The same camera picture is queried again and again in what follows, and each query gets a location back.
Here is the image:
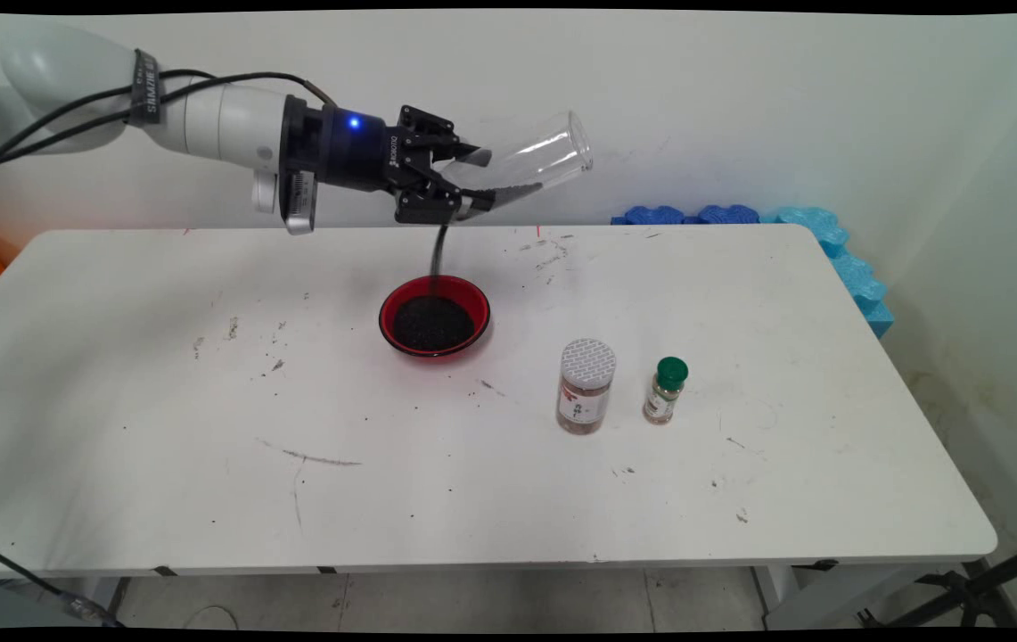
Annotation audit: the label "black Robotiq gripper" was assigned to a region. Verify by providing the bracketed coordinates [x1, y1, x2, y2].
[281, 94, 496, 226]

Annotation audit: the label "black seeds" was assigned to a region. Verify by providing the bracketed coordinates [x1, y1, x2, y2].
[393, 294, 478, 352]
[430, 183, 545, 279]

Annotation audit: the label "clear tall plastic jar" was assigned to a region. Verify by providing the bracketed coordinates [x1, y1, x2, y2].
[432, 111, 595, 215]

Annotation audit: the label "red bowl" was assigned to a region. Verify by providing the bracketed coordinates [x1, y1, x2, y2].
[378, 275, 492, 359]

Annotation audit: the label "dark blue foam mat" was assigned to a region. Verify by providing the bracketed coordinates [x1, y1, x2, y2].
[695, 204, 760, 225]
[611, 205, 685, 226]

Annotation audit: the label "spice jar with white lid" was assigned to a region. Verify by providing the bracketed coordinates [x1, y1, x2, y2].
[556, 338, 618, 436]

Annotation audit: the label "small spice bottle green cap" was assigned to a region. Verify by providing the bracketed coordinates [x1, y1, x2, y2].
[643, 357, 689, 425]

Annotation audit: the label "light blue foam mat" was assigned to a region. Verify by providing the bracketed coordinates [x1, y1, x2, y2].
[762, 206, 895, 338]

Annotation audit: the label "black tripod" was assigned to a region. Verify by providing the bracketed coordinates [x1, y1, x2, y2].
[856, 533, 1017, 630]

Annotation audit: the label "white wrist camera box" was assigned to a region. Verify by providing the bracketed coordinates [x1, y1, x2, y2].
[250, 168, 322, 235]

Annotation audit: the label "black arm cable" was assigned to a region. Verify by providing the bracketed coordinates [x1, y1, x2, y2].
[0, 73, 336, 177]
[0, 68, 336, 170]

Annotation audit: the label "black cable strap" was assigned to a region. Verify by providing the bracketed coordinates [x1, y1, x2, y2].
[128, 49, 162, 127]

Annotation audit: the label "thin white floor cable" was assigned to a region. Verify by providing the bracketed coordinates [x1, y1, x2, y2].
[183, 605, 242, 630]

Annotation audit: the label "black floor cable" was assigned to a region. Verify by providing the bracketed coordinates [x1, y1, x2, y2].
[0, 531, 127, 628]

